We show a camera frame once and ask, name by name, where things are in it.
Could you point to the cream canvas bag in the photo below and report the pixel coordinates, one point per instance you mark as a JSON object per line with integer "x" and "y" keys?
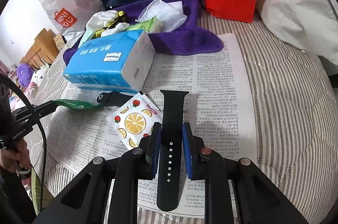
{"x": 309, "y": 25}

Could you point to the fruit print sachet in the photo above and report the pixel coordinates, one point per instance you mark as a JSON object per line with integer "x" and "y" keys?
{"x": 135, "y": 119}

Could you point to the blue tissue pack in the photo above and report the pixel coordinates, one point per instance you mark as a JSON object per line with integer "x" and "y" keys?
{"x": 118, "y": 62}

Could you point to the white Miniso plastic bag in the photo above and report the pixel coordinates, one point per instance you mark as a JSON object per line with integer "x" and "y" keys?
{"x": 69, "y": 17}

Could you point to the green wet wipes pack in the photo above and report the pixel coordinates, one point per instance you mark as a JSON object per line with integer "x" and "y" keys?
{"x": 153, "y": 25}

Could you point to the sheer white drawstring pouch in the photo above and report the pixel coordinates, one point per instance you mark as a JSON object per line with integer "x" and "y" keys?
{"x": 170, "y": 18}

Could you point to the wooden furniture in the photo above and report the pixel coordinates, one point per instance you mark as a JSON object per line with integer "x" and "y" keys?
{"x": 44, "y": 50}

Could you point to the purple plush toy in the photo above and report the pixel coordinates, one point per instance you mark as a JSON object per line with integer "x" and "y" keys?
{"x": 24, "y": 74}

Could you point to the purple towel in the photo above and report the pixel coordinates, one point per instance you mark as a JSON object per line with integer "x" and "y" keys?
{"x": 188, "y": 39}

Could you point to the white plush toy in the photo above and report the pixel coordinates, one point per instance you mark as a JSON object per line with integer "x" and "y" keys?
{"x": 40, "y": 74}

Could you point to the yellow black armband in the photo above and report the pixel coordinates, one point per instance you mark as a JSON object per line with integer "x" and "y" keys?
{"x": 121, "y": 17}

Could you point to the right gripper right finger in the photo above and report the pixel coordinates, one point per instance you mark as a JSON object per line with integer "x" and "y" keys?
{"x": 235, "y": 189}

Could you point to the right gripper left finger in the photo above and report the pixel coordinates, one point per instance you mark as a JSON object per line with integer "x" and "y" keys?
{"x": 106, "y": 191}

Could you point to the white glove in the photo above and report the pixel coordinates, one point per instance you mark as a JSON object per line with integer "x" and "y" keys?
{"x": 96, "y": 22}

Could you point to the person's left hand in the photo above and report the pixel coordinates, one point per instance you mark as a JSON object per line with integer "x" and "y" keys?
{"x": 9, "y": 159}

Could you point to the white sponge block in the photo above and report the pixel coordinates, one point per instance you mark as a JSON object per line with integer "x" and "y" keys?
{"x": 177, "y": 5}

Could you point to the small green packet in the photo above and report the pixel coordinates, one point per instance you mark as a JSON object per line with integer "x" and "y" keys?
{"x": 75, "y": 104}

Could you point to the striped bed cover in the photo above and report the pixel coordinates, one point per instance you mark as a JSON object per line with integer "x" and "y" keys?
{"x": 295, "y": 114}

